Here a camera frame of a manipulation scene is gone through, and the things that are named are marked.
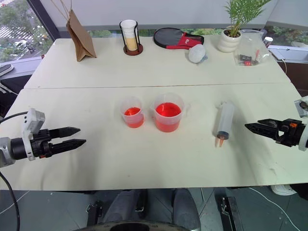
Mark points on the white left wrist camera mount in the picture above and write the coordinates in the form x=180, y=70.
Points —
x=32, y=119

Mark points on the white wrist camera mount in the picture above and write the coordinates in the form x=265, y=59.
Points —
x=303, y=139
x=32, y=119

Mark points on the large beaker red liquid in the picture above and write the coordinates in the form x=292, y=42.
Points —
x=168, y=113

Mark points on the dark rounded base shape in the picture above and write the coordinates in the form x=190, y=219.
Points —
x=139, y=226

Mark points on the black red paddle case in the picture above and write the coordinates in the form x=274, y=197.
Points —
x=173, y=37

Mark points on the clear plastic syringe orange tip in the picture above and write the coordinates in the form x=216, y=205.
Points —
x=226, y=118

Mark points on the cup in black holder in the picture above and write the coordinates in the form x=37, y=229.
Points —
x=138, y=49

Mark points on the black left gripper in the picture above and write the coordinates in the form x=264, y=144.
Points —
x=39, y=144

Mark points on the clear plastic bag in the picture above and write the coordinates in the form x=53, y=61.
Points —
x=251, y=48

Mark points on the stack of white paper cups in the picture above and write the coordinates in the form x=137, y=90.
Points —
x=128, y=33

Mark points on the small clear cup red liquid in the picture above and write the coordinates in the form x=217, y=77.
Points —
x=132, y=113

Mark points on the white shoe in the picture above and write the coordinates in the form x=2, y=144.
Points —
x=284, y=190

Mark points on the green leafy plant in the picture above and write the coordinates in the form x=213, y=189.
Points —
x=240, y=14

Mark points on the crumpled white plastic bag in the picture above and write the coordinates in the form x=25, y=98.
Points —
x=197, y=54

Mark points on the black metal table bracket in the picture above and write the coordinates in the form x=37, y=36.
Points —
x=95, y=214
x=142, y=201

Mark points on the brown paper bag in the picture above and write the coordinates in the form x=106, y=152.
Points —
x=83, y=39

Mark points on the grey rounded leg shape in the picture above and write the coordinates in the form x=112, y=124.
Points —
x=120, y=209
x=185, y=207

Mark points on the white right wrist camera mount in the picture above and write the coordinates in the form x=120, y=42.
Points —
x=303, y=139

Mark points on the white laptop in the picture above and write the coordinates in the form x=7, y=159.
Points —
x=288, y=53

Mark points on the dark flat device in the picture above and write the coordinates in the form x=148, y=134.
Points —
x=6, y=69

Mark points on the white ribbed plant pot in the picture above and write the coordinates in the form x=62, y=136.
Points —
x=228, y=43

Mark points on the white paper cup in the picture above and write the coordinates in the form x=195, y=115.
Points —
x=268, y=42

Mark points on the black metal table leg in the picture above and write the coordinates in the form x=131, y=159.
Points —
x=232, y=214

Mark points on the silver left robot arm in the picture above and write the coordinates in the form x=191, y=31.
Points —
x=7, y=150

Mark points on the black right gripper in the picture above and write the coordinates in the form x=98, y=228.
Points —
x=292, y=133

